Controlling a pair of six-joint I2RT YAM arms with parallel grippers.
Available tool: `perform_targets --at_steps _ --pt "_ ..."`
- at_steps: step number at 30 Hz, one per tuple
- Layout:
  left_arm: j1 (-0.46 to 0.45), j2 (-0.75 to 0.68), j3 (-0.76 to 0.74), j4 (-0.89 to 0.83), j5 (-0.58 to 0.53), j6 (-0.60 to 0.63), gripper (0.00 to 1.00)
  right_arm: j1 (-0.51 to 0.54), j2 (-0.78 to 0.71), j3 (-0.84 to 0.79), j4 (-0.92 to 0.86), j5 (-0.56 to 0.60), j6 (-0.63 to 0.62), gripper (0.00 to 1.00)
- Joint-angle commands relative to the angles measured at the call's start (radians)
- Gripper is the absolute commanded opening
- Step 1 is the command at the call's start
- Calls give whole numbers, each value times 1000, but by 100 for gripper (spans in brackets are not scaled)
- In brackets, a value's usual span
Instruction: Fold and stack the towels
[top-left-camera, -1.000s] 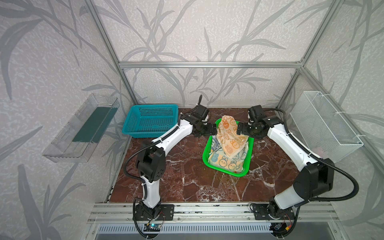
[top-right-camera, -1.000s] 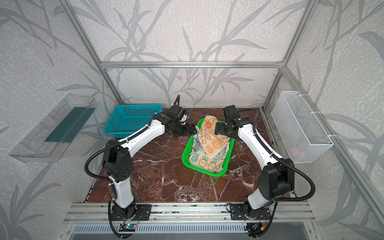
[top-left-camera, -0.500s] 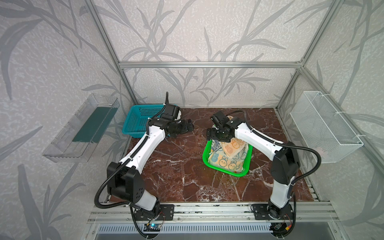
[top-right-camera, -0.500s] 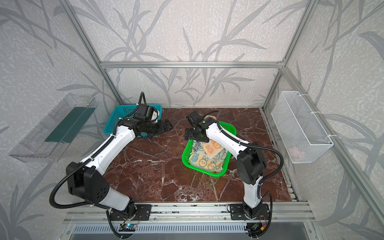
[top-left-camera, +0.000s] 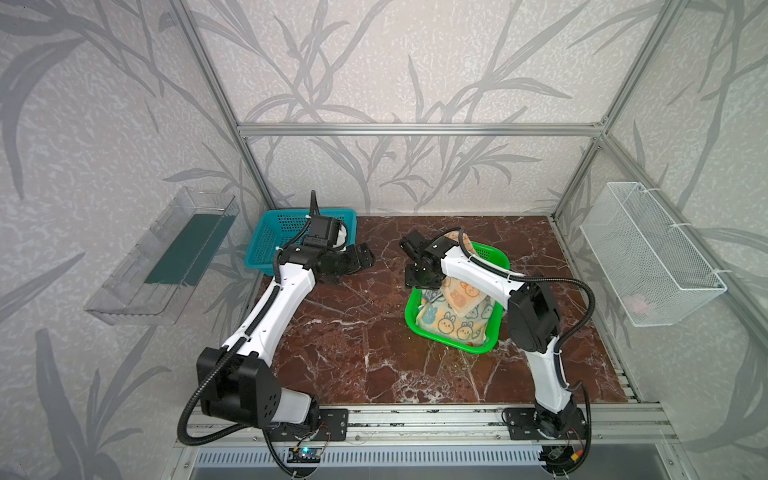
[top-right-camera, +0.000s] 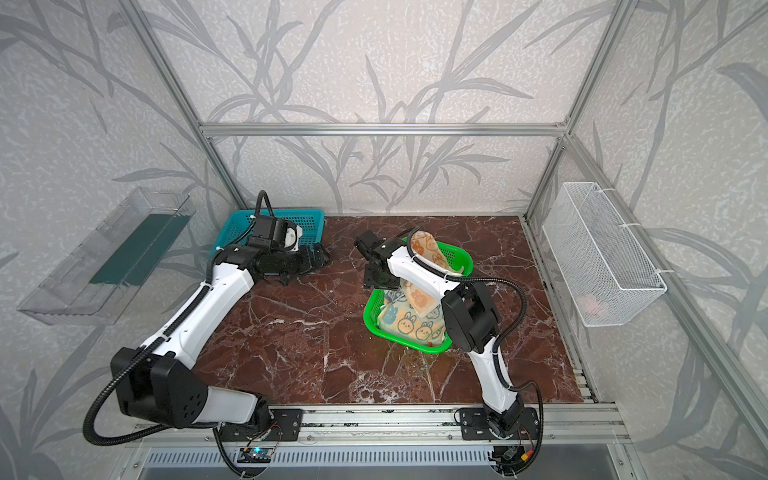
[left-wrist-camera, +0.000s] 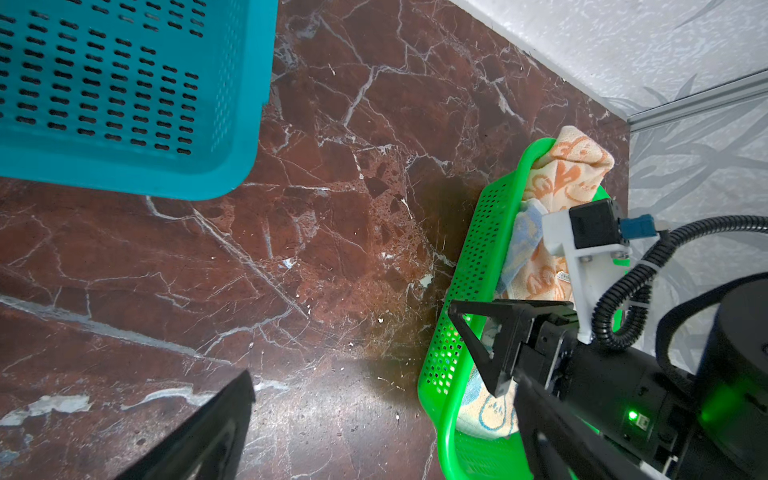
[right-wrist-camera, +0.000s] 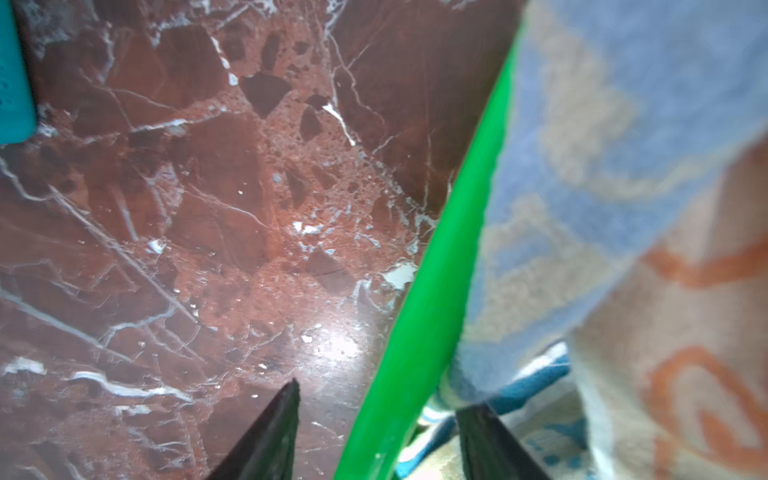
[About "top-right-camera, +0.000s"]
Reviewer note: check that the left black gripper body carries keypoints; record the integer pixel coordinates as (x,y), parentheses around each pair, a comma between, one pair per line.
(308,259)

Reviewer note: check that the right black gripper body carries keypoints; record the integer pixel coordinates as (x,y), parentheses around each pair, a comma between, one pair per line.
(372,274)

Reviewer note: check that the orange bunny towel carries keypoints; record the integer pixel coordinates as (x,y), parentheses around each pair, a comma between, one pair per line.
(427,285)

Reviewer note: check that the green plastic basket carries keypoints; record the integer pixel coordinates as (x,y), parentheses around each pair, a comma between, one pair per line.
(459,260)

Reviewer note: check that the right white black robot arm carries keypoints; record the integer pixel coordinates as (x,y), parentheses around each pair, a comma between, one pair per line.
(471,317)

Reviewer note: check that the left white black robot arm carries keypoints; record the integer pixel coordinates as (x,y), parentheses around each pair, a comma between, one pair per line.
(156,382)

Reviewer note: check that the blue bunny towel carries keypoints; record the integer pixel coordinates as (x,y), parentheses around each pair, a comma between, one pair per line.
(397,317)

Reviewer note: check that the green lit circuit board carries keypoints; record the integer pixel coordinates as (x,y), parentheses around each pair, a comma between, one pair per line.
(255,455)

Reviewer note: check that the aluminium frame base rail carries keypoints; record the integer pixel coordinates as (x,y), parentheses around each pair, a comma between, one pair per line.
(578,441)

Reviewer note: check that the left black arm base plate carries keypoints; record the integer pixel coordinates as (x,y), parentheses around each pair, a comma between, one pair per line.
(285,423)

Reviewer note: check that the clear plastic wall shelf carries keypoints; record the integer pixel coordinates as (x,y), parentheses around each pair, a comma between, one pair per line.
(94,285)

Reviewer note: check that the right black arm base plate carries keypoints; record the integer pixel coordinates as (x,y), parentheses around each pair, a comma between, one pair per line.
(482,423)

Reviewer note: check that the pink item in wire basket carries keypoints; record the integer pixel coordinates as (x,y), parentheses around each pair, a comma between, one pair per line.
(591,306)

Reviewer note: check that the right wired connector board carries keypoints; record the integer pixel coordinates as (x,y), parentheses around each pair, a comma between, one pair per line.
(511,456)

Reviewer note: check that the white wire mesh basket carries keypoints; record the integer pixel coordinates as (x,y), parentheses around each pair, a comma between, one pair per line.
(598,253)

